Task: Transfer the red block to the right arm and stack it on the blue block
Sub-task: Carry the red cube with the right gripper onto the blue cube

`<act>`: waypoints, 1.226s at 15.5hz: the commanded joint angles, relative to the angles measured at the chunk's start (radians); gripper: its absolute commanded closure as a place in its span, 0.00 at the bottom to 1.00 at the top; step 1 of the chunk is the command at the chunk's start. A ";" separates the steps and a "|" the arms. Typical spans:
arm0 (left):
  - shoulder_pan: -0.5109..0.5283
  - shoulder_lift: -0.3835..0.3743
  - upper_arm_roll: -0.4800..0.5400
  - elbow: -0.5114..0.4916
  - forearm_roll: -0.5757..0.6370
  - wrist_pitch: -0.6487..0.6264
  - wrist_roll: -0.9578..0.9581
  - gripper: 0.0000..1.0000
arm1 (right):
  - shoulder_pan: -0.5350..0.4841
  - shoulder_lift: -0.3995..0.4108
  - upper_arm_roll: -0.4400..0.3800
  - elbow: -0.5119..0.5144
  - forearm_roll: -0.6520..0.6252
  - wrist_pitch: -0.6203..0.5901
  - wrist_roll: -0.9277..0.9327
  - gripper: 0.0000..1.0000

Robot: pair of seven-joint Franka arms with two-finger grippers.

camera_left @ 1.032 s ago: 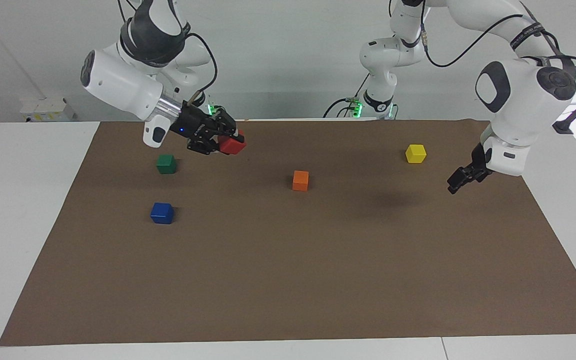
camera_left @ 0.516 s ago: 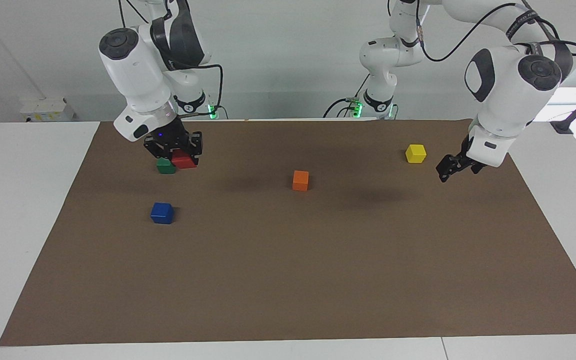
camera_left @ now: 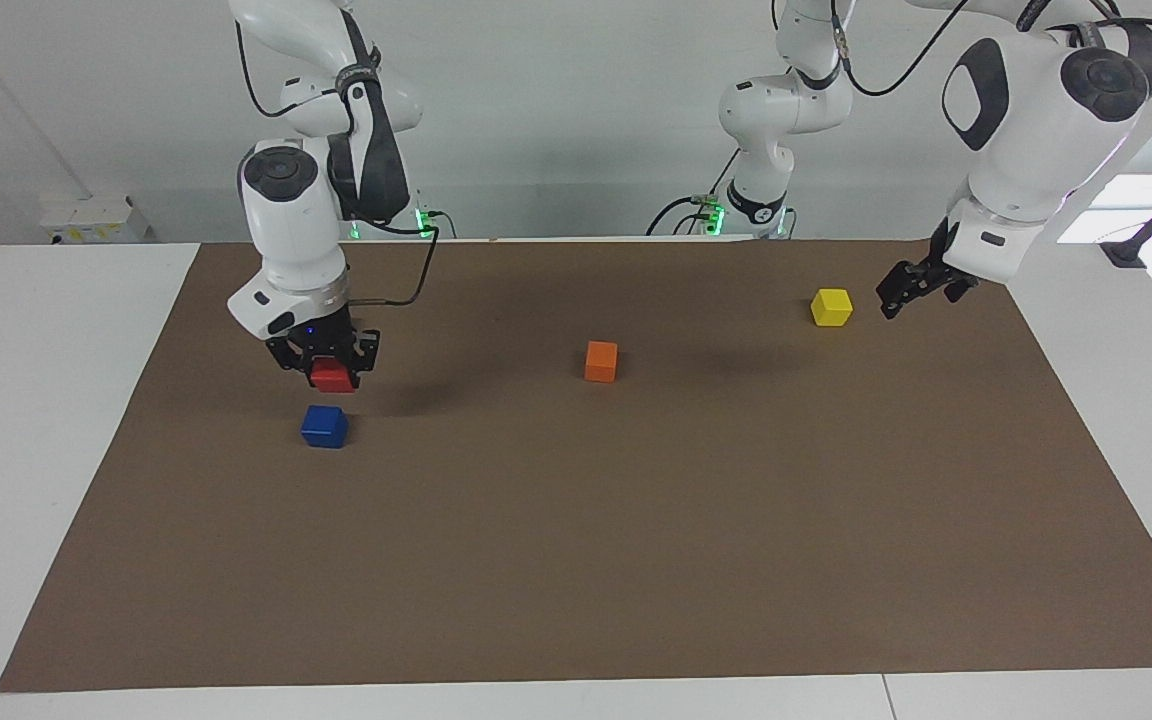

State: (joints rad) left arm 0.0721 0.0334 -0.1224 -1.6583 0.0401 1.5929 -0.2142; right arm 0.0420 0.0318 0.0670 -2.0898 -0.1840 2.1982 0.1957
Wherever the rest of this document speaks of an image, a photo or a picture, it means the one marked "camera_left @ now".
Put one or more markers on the blue wooden block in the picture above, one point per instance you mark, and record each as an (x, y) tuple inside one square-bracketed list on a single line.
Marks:
[(324, 427)]

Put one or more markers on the red wooden block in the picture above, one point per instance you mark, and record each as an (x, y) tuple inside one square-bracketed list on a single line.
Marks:
[(333, 377)]

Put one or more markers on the yellow wooden block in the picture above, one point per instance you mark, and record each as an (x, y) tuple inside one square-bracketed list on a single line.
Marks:
[(831, 308)]

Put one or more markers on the brown table mat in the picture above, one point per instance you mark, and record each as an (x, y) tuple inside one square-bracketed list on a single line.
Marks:
[(636, 520)]

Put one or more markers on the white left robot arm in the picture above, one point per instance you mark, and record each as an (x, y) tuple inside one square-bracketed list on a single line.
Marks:
[(1036, 130)]

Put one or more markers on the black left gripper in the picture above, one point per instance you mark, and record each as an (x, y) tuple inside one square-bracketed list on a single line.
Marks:
[(944, 265)]

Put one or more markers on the white box with yellow label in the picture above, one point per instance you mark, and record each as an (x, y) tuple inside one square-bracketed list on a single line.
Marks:
[(96, 220)]

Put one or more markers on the orange wooden block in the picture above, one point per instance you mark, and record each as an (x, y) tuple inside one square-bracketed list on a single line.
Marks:
[(601, 362)]

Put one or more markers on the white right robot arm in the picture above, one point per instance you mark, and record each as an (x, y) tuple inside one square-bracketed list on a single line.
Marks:
[(286, 230)]

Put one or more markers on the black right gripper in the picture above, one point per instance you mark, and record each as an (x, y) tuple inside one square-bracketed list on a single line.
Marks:
[(328, 340)]

